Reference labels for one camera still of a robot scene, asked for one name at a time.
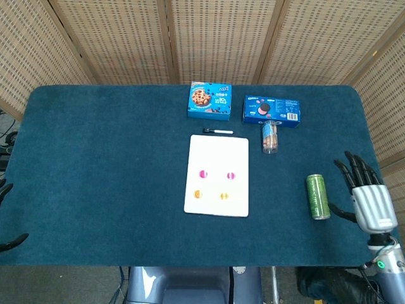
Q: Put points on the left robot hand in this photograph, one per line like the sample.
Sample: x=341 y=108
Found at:
x=14 y=242

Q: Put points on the light blue cookie box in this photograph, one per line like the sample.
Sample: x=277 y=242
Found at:
x=209 y=101

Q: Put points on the whiteboard marker pen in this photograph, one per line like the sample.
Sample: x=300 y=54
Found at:
x=221 y=132

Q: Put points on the metal table leg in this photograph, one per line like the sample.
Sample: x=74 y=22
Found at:
x=275 y=285

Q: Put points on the clear jar of wafer sticks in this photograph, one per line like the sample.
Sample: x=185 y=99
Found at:
x=270 y=139

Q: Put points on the person in dark clothes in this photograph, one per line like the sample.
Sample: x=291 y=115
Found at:
x=329 y=285

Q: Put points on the green drink can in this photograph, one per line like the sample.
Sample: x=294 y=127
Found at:
x=318 y=196

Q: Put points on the yellow round magnet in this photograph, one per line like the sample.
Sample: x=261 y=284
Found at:
x=198 y=194
x=224 y=196

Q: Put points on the blue-grey robot torso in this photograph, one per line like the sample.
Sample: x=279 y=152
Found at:
x=190 y=285

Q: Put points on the blue table cloth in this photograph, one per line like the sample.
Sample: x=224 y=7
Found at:
x=95 y=174

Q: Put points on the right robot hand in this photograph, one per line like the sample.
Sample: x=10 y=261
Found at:
x=373 y=206

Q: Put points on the white magnetic whiteboard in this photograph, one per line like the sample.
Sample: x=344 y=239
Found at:
x=218 y=152

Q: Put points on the woven folding screen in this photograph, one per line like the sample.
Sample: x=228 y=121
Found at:
x=221 y=38

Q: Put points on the dark blue Oreo box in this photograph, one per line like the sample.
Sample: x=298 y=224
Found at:
x=272 y=111

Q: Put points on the red round magnet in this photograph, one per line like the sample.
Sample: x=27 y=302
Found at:
x=231 y=175
x=202 y=173

